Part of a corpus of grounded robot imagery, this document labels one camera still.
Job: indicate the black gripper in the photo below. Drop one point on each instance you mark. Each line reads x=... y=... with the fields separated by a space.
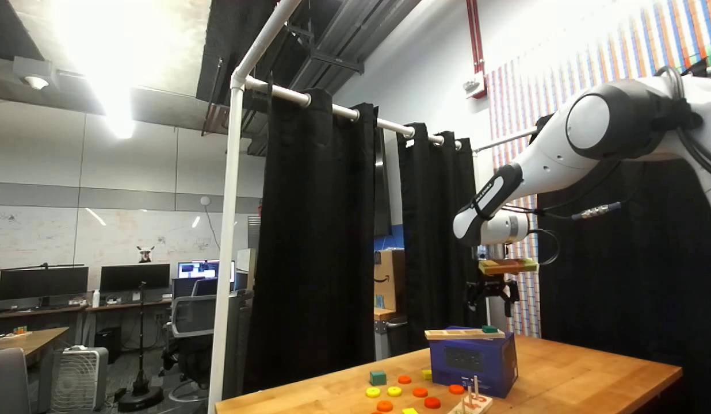
x=494 y=288

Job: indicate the small green block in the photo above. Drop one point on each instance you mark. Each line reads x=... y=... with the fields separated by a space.
x=488 y=327
x=379 y=379

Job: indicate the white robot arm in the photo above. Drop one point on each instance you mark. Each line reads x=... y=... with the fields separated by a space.
x=585 y=145

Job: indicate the purple rectangular box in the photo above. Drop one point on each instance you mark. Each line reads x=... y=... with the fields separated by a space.
x=473 y=360

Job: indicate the brown cardboard box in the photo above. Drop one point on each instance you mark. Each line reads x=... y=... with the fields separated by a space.
x=384 y=283

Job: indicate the small yellow block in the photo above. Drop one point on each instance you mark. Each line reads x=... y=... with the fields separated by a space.
x=395 y=393

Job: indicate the white box fan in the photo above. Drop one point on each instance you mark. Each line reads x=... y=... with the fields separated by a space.
x=78 y=379

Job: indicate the black curtain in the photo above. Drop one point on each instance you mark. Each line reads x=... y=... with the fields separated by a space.
x=315 y=230
x=438 y=230
x=623 y=290

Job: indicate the yellow round disc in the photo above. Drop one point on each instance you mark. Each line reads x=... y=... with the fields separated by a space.
x=425 y=377

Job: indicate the blue panel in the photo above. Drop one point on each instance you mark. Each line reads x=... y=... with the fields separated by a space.
x=390 y=240

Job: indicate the red ceiling pipe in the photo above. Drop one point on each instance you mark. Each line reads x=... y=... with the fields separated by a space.
x=474 y=35

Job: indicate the grey curtain rod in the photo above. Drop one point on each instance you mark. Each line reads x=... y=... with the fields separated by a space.
x=292 y=96

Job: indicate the lit computer monitor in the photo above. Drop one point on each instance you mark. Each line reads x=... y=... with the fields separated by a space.
x=197 y=271

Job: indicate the dark office chair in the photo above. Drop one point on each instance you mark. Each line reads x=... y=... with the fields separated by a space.
x=191 y=326

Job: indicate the black computer monitor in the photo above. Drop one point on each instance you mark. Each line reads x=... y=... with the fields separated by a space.
x=134 y=276
x=43 y=281

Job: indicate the black floor stand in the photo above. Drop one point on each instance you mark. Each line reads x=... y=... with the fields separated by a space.
x=139 y=394

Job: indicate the long office desk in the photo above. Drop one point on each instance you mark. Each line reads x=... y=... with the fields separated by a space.
x=63 y=310

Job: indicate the light wooden desk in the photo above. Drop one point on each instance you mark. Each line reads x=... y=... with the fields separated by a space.
x=24 y=342

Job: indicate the grey chair back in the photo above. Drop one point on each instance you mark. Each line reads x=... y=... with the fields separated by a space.
x=6 y=383

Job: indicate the orange green wrist camera mount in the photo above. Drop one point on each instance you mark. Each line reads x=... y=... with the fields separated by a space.
x=506 y=266

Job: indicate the white wall alarm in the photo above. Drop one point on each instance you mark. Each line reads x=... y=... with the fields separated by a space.
x=473 y=86

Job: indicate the white PVC pipe frame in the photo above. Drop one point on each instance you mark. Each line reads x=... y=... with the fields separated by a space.
x=230 y=230

